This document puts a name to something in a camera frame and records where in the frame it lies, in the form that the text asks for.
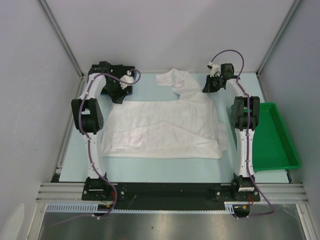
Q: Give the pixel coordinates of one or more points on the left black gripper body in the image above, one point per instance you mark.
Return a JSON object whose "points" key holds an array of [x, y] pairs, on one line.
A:
{"points": [[113, 84]]}

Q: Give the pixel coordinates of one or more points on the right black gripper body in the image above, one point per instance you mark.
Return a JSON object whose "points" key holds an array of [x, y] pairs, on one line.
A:
{"points": [[220, 86]]}

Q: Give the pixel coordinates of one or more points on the white long sleeve shirt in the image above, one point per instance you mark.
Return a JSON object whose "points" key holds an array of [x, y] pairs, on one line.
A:
{"points": [[178, 129]]}

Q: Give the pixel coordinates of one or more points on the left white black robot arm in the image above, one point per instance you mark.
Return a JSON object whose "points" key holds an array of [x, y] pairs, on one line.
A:
{"points": [[89, 121]]}

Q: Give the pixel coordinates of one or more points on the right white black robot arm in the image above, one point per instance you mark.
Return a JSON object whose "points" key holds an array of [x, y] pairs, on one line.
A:
{"points": [[244, 119]]}

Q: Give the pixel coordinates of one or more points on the green plastic tray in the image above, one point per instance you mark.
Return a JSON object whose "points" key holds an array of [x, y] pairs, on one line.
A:
{"points": [[273, 148]]}

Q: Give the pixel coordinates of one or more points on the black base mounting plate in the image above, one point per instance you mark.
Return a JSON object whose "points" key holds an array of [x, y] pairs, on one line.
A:
{"points": [[141, 196]]}

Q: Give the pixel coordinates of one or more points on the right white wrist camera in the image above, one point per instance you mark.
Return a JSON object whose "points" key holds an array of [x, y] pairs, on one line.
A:
{"points": [[214, 69]]}

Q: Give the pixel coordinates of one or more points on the left aluminium frame post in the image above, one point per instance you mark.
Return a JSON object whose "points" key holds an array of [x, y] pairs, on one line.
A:
{"points": [[49, 15]]}

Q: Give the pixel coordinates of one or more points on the aluminium frame post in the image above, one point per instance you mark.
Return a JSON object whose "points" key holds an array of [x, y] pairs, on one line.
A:
{"points": [[279, 34], [49, 15]]}

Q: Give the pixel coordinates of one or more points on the right aluminium frame post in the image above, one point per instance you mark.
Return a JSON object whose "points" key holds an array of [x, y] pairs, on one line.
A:
{"points": [[279, 34]]}

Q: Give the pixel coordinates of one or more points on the light blue cable duct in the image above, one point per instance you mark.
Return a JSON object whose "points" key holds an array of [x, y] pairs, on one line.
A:
{"points": [[95, 208]]}

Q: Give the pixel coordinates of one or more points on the aluminium front rail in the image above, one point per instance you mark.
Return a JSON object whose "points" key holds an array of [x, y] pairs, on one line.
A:
{"points": [[276, 193]]}

